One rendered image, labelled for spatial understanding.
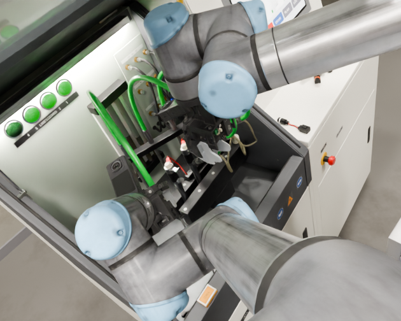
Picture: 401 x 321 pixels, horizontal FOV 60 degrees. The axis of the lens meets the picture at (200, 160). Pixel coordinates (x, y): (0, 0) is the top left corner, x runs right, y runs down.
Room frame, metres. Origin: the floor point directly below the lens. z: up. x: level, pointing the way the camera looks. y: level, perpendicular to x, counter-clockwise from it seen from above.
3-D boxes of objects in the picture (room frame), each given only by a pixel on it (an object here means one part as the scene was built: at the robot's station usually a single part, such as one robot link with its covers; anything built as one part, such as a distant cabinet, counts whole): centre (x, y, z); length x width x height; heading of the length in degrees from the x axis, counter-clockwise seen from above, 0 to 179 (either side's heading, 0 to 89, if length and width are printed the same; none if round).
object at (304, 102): (1.06, -0.55, 0.96); 0.70 x 0.22 x 0.03; 127
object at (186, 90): (0.57, -0.04, 1.48); 0.08 x 0.08 x 0.05
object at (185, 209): (0.83, 0.00, 0.91); 0.34 x 0.10 x 0.15; 127
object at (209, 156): (0.55, -0.03, 1.29); 0.06 x 0.03 x 0.09; 37
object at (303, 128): (0.85, -0.34, 0.99); 0.12 x 0.02 x 0.02; 28
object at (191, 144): (0.57, -0.01, 1.34); 0.05 x 0.02 x 0.09; 127
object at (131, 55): (1.11, 0.06, 1.20); 0.13 x 0.03 x 0.31; 127
